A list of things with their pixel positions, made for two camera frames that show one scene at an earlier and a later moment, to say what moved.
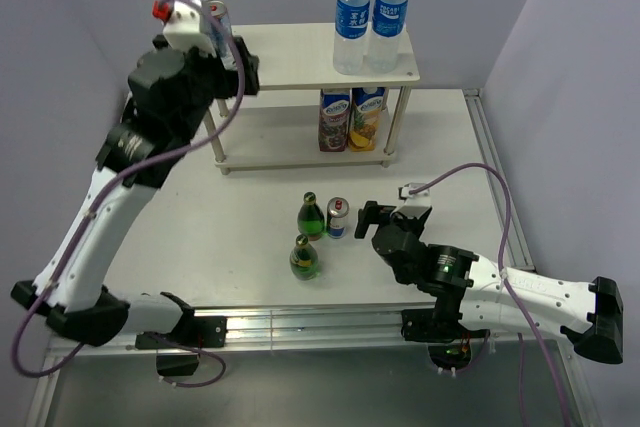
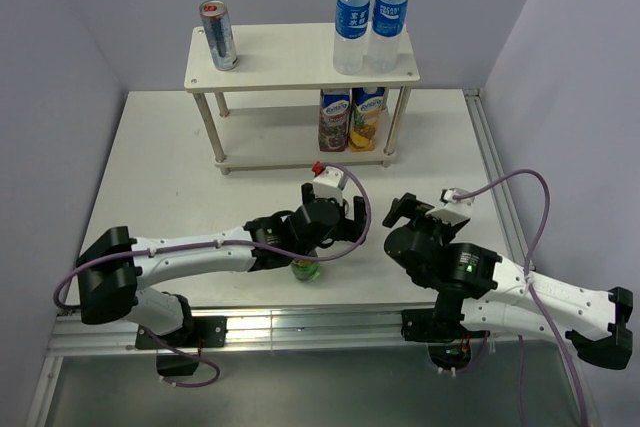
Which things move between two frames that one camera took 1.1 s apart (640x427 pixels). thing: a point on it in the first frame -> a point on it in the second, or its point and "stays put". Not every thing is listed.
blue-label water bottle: [389, 17] stays put
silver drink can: [213, 27] stays put
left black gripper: [225, 75] -> [349, 229]
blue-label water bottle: [352, 25] stays put
